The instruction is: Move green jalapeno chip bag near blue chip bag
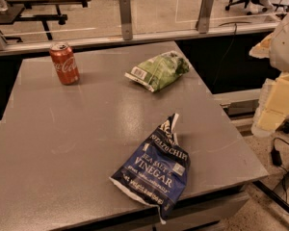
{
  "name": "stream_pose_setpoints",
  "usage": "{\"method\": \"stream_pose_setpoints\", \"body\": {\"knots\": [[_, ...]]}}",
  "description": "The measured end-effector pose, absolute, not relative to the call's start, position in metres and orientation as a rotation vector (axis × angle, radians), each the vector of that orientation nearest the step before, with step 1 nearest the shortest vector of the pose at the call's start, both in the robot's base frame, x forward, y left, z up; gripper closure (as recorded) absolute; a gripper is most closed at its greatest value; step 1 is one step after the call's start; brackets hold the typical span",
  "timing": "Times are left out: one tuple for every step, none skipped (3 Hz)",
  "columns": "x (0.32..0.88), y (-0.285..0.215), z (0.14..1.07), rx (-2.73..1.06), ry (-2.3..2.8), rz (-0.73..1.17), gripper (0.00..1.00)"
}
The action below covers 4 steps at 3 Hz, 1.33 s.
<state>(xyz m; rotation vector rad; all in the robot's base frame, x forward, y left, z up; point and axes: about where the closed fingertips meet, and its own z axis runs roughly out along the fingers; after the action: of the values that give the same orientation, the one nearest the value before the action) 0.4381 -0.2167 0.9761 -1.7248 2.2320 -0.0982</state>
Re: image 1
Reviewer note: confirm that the dark background table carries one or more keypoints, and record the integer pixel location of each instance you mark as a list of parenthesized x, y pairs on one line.
[(44, 18)]

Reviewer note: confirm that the green jalapeno chip bag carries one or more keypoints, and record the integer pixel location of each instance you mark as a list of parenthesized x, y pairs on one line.
[(160, 71)]

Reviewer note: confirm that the red coca-cola can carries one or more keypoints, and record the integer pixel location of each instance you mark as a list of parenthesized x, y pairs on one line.
[(64, 62)]

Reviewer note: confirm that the black power adapter with cable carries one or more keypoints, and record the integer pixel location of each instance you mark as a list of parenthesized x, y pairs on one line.
[(276, 160)]

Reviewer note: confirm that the metal bracket post right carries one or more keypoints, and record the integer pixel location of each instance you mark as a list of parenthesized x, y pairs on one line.
[(203, 21)]

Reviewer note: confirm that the blue salt vinegar chip bag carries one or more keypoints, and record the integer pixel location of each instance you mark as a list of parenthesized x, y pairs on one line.
[(156, 173)]

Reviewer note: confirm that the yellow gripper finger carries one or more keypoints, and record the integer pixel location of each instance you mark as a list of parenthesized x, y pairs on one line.
[(262, 48), (273, 106)]

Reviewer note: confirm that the dark bench left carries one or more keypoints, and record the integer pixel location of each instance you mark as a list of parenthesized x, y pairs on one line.
[(9, 18)]

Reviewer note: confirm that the metal bracket post centre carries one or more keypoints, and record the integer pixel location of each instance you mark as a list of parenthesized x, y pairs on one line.
[(126, 19)]

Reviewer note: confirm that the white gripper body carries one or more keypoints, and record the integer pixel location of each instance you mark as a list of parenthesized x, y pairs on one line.
[(286, 45)]

